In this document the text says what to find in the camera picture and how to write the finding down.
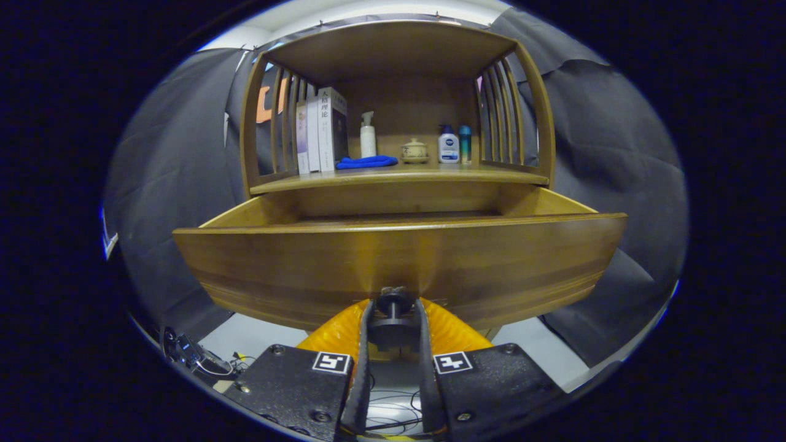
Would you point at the lidded ceramic teacup with saucer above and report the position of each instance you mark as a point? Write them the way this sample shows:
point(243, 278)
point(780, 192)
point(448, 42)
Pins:
point(415, 150)

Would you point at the wooden drawer with black knob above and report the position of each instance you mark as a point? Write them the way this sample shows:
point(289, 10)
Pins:
point(307, 264)

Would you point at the white book with dark cover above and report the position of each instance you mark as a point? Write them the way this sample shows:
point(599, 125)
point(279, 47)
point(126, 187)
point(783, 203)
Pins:
point(326, 132)

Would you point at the wooden cabinet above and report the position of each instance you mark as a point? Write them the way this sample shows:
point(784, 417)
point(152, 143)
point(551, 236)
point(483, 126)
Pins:
point(405, 104)

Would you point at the blue folded cloth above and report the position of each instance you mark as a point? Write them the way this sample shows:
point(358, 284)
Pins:
point(368, 162)

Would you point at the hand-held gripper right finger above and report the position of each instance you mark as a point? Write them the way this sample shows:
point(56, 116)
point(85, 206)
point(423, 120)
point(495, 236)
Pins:
point(428, 387)

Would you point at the black power strip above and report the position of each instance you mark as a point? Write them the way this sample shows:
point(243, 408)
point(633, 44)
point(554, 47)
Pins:
point(190, 353)

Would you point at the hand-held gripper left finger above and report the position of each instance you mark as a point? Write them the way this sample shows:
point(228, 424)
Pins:
point(361, 380)

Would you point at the wooden countertop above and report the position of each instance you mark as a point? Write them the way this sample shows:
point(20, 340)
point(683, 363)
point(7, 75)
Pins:
point(399, 175)

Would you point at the teal slim bottle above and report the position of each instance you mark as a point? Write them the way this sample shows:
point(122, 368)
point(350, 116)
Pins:
point(465, 144)

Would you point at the lavender book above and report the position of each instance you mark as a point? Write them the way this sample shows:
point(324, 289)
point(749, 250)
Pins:
point(302, 141)

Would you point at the white lotion bottle blue cap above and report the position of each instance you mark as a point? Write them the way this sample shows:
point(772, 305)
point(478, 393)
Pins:
point(449, 147)

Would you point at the white pump bottle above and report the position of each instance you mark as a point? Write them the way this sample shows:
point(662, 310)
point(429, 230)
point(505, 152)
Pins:
point(368, 144)

